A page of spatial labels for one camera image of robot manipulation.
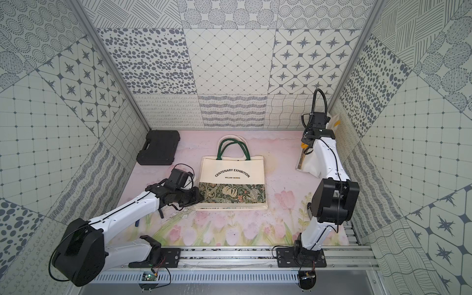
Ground small circuit board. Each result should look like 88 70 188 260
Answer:
298 270 317 290
141 272 158 283

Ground green handled floral tote bag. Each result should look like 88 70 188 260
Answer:
195 139 268 211

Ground yellow handled illustrated tote bag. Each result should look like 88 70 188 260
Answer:
294 112 342 176

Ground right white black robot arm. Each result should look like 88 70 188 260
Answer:
297 111 360 251

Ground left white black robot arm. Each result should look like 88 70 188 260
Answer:
48 167 204 287

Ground aluminium rail frame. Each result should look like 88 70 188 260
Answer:
73 245 381 272

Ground left small circuit board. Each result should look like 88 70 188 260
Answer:
141 272 158 283

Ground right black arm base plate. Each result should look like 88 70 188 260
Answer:
274 247 327 268

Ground starry night canvas tote bag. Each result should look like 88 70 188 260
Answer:
218 134 248 145

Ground right small circuit board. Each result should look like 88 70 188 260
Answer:
298 270 317 290

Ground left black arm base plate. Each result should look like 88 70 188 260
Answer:
128 248 181 269

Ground black plastic tool case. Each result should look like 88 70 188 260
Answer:
136 130 180 165

